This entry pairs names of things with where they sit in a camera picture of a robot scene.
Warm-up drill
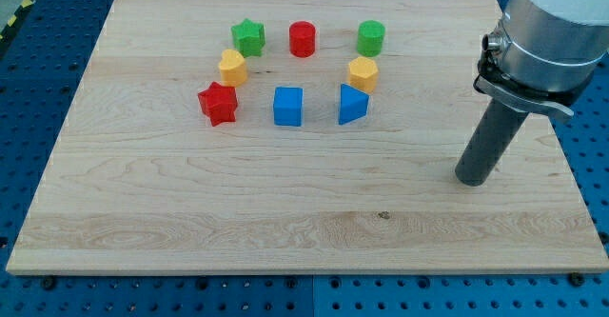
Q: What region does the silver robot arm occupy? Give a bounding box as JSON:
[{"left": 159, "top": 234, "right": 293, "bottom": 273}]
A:
[{"left": 474, "top": 0, "right": 608, "bottom": 123}]

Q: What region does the light wooden board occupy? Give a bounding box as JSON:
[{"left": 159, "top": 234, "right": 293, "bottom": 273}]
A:
[{"left": 7, "top": 0, "right": 608, "bottom": 276}]

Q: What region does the blue cube block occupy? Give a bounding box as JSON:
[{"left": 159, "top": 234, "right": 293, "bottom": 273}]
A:
[{"left": 273, "top": 87, "right": 304, "bottom": 127}]

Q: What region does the blue triangle block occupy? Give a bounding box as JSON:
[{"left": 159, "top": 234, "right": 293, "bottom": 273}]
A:
[{"left": 338, "top": 84, "right": 369, "bottom": 125}]

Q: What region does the yellow hexagon block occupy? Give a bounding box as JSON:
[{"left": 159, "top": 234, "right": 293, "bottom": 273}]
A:
[{"left": 347, "top": 56, "right": 379, "bottom": 93}]

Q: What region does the red star block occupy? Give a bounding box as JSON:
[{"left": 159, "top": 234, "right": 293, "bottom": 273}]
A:
[{"left": 197, "top": 82, "right": 238, "bottom": 127}]

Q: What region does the yellow heart block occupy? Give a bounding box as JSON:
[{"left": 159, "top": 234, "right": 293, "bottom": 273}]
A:
[{"left": 218, "top": 49, "right": 248, "bottom": 87}]

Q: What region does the red cylinder block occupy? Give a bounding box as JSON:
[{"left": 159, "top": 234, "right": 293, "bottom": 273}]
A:
[{"left": 289, "top": 21, "right": 316, "bottom": 58}]

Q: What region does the green star block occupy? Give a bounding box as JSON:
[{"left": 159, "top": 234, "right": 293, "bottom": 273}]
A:
[{"left": 231, "top": 18, "right": 265, "bottom": 57}]

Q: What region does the green cylinder block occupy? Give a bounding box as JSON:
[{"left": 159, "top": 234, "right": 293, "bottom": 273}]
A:
[{"left": 357, "top": 20, "right": 385, "bottom": 57}]

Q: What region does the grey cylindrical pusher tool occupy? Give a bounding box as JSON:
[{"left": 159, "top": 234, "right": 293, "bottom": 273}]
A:
[{"left": 455, "top": 99, "right": 528, "bottom": 187}]

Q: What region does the black yellow hazard tape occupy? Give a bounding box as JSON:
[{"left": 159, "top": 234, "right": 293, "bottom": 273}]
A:
[{"left": 1, "top": 0, "right": 35, "bottom": 43}]

